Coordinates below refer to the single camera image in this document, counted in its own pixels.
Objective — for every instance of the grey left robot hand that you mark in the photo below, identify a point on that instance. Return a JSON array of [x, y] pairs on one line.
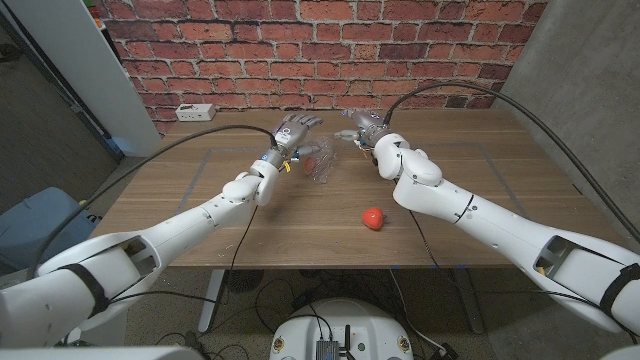
[[292, 135]]

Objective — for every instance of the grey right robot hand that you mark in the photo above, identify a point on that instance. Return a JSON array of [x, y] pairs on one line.
[[367, 126]]

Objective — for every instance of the small grey orange ball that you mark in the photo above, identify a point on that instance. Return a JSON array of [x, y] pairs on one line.
[[310, 163]]

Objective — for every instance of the clear plastic wrap sheet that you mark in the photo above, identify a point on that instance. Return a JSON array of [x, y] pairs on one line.
[[322, 160]]

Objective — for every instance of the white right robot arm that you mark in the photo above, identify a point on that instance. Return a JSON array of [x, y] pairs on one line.
[[500, 225]]

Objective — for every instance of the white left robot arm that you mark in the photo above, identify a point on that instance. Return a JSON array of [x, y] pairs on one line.
[[125, 260]]

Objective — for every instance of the red cap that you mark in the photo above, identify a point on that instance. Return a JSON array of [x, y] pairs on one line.
[[373, 218]]

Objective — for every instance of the brick print backdrop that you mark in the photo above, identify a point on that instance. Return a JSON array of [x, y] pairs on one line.
[[320, 50]]

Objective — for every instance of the white power strip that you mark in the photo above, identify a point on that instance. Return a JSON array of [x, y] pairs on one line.
[[195, 112]]

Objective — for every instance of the black round floor fan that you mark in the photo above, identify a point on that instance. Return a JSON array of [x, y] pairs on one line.
[[242, 281]]

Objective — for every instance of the white table leg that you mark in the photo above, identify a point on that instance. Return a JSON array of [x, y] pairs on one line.
[[211, 300]]

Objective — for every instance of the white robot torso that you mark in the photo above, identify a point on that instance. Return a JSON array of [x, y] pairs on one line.
[[370, 330]]

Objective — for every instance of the grey table leg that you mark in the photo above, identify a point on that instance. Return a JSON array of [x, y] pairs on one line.
[[470, 305]]

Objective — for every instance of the blue plastic bin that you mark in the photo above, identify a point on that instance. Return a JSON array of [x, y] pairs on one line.
[[35, 225]]

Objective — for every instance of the white robot chest panel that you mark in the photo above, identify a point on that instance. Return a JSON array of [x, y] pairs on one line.
[[100, 354]]

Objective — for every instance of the white wall panel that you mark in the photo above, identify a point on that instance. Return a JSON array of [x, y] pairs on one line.
[[85, 65]]

